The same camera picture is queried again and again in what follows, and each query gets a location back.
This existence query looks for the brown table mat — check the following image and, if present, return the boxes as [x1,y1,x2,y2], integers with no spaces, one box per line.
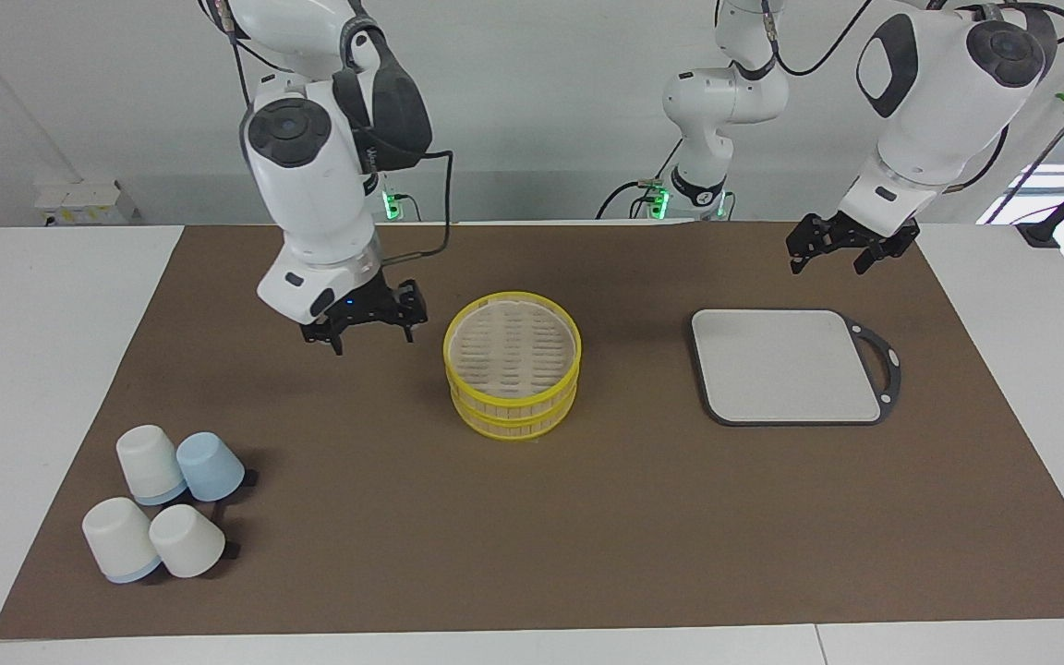
[0,222,1064,641]

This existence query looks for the white plastic cup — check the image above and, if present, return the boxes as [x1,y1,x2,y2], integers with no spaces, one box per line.
[81,496,163,585]
[115,424,188,506]

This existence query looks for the cream plastic cup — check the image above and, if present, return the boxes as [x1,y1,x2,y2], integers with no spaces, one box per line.
[149,503,226,579]

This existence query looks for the white cutting board grey rim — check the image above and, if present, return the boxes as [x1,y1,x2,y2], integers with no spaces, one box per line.
[690,308,903,428]

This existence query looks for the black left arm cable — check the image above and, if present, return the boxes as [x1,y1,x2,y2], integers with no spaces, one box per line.
[766,0,1064,82]

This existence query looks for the black base cable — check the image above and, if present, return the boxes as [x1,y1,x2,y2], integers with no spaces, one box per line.
[595,137,683,223]

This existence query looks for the white box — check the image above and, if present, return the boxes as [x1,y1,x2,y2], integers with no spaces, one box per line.
[33,179,139,226]

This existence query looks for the white mesh steamer liner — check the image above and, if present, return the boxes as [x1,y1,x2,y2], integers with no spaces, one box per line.
[451,302,576,394]

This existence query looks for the yellow steamer basket with liner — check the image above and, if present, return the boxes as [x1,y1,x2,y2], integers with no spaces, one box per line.
[442,291,583,410]

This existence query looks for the light blue plastic cup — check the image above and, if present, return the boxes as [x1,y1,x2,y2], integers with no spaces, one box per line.
[175,431,246,502]

